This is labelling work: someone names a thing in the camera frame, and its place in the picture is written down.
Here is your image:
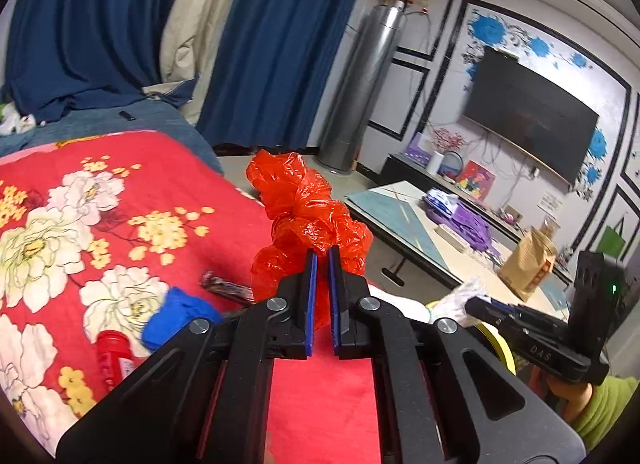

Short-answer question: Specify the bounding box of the red plastic bag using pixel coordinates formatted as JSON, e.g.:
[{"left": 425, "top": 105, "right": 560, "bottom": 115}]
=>
[{"left": 246, "top": 151, "right": 373, "bottom": 329}]

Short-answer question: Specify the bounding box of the white foam fruit net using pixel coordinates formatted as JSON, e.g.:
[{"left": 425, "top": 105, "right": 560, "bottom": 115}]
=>
[{"left": 428, "top": 277, "right": 489, "bottom": 328}]

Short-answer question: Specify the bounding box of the yellow rimmed black trash bin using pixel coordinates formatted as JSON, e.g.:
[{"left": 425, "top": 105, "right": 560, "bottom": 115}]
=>
[{"left": 425, "top": 299, "right": 516, "bottom": 374}]

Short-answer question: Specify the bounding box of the person's right hand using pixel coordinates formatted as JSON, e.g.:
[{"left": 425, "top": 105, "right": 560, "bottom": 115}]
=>
[{"left": 529, "top": 366, "right": 593, "bottom": 413}]

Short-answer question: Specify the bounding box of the white coffee table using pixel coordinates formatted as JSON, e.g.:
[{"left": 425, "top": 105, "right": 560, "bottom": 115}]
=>
[{"left": 344, "top": 180, "right": 576, "bottom": 320}]

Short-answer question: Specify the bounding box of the brown paper snack bag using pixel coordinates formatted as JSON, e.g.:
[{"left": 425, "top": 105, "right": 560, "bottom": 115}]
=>
[{"left": 498, "top": 228, "right": 558, "bottom": 302}]

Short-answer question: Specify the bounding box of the dark snack bar wrapper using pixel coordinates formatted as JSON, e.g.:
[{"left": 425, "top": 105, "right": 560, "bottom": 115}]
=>
[{"left": 200, "top": 271, "right": 255, "bottom": 306}]

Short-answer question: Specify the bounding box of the green tote bag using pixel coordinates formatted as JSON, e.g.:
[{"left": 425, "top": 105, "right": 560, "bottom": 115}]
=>
[{"left": 596, "top": 217, "right": 626, "bottom": 259}]

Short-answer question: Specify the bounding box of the blue white tissue pack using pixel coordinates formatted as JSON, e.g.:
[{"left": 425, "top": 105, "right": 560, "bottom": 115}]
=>
[{"left": 423, "top": 187, "right": 459, "bottom": 217}]

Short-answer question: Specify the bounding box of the white rectangular box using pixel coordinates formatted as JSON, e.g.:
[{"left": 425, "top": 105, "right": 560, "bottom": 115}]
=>
[{"left": 435, "top": 223, "right": 471, "bottom": 253}]

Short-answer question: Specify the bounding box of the blue crumpled cloth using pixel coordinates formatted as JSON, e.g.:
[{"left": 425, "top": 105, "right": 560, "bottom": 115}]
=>
[{"left": 141, "top": 287, "right": 224, "bottom": 352}]

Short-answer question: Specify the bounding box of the purple bag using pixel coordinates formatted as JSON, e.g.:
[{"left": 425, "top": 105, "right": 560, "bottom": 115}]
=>
[{"left": 425, "top": 201, "right": 492, "bottom": 251}]

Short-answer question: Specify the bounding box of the white vase with red flowers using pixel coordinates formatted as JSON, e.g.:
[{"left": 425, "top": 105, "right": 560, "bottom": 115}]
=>
[{"left": 430, "top": 127, "right": 466, "bottom": 179}]

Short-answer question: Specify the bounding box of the colourful framed picture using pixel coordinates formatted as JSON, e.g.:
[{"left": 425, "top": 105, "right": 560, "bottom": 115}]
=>
[{"left": 456, "top": 161, "right": 496, "bottom": 202}]

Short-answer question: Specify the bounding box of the silver standing air conditioner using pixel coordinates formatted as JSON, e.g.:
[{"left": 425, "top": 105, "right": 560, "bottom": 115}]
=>
[{"left": 317, "top": 0, "right": 406, "bottom": 173}]

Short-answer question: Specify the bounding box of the red bottle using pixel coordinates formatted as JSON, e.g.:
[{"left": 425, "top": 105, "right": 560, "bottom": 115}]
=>
[{"left": 96, "top": 329, "right": 136, "bottom": 392}]

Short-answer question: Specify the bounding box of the blue sofa cover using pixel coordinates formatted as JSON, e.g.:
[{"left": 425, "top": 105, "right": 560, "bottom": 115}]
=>
[{"left": 1, "top": 100, "right": 224, "bottom": 175}]

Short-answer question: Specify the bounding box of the red floral blanket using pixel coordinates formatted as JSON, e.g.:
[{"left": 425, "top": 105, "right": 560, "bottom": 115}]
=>
[{"left": 1, "top": 131, "right": 381, "bottom": 463}]

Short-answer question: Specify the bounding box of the beige curtain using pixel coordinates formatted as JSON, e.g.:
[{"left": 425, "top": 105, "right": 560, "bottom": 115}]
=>
[{"left": 143, "top": 0, "right": 234, "bottom": 125}]

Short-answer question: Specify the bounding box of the dark blue curtain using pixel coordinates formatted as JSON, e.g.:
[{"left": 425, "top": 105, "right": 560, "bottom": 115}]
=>
[{"left": 1, "top": 0, "right": 356, "bottom": 150}]

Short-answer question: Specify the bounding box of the black wall television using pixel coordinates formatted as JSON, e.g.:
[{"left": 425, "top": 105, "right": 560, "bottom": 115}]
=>
[{"left": 462, "top": 48, "right": 598, "bottom": 184}]

